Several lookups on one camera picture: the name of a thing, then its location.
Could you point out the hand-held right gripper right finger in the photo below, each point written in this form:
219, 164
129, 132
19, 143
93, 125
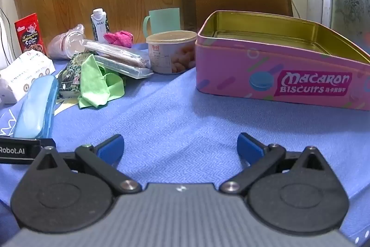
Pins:
250, 148

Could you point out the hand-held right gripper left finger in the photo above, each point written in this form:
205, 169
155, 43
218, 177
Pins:
111, 150

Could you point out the light blue pouch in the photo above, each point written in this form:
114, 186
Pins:
36, 108

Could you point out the light green cloth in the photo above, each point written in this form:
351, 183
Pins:
92, 82

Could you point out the pink biscuit tin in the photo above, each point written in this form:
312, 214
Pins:
231, 70

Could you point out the dark green patterned packet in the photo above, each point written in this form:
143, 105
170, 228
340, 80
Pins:
69, 76

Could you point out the clear bag of cotton swabs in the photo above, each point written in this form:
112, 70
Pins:
115, 53

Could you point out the blue printed tablecloth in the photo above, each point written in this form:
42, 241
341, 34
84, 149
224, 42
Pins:
173, 108

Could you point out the white tissue pack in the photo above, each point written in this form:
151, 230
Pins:
27, 70

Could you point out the food can with plastic lid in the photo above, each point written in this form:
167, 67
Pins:
167, 53

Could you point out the pink cloth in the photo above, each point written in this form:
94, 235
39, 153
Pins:
118, 38

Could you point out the bagged stack of plastic cups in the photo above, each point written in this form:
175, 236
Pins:
65, 44

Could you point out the red snack box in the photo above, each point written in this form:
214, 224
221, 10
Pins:
29, 33

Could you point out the green and white drink carton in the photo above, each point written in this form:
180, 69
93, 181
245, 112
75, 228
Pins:
99, 25

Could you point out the pale green plastic mug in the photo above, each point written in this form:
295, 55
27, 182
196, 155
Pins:
166, 21

